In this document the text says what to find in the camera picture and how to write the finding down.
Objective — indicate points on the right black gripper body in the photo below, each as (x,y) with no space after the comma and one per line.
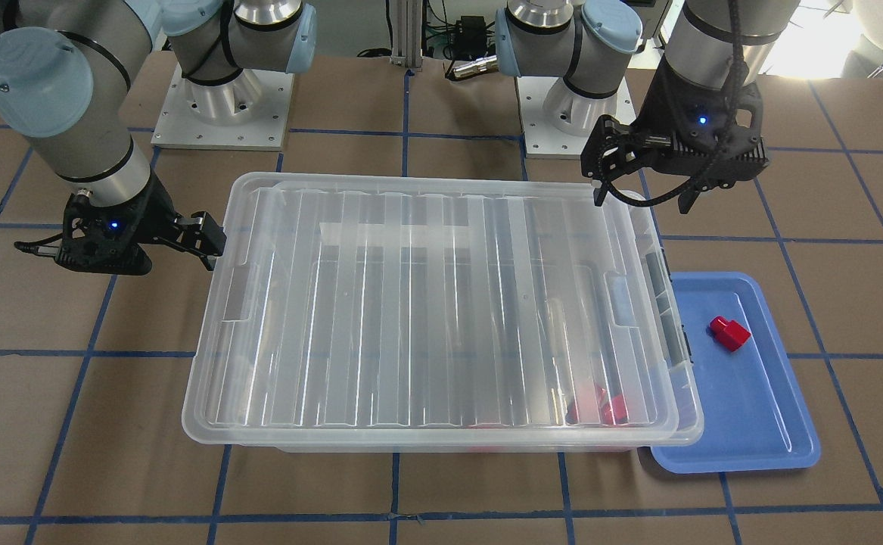
(152,217)

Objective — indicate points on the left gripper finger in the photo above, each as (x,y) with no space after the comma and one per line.
(613,150)
(692,189)

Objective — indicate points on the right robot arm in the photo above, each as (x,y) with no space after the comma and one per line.
(66,68)

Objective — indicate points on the clear plastic box lid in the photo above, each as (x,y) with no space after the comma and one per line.
(228,385)

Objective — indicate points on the aluminium frame post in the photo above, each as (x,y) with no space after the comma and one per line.
(406,26)

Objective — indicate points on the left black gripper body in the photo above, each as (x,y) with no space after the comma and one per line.
(664,115)

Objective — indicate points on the clear plastic storage box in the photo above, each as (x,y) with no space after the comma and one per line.
(463,322)

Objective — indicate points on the blue plastic tray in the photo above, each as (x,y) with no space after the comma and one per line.
(755,417)

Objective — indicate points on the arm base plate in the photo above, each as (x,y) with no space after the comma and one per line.
(557,122)
(248,114)

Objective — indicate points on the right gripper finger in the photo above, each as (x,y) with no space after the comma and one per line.
(199,235)

